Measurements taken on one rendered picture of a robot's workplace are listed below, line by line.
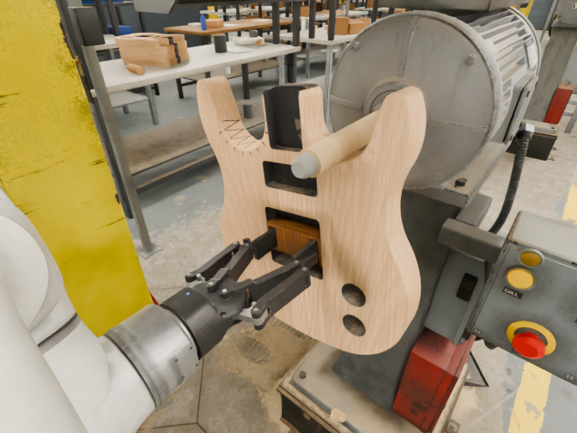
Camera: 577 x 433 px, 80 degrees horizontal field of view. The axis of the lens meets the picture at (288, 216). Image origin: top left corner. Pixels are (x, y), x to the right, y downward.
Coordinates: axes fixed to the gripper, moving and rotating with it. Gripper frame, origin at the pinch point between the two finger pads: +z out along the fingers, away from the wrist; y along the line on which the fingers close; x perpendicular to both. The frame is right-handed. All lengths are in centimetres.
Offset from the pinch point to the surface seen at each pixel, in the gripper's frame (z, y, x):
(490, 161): 41.1, 17.3, 1.1
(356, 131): 4.0, 9.1, 16.4
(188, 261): 55, -137, -87
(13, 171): -13, -82, 5
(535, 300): 15.9, 29.6, -9.1
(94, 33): 45, -137, 37
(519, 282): 15.3, 27.4, -6.5
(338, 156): -0.9, 9.6, 15.0
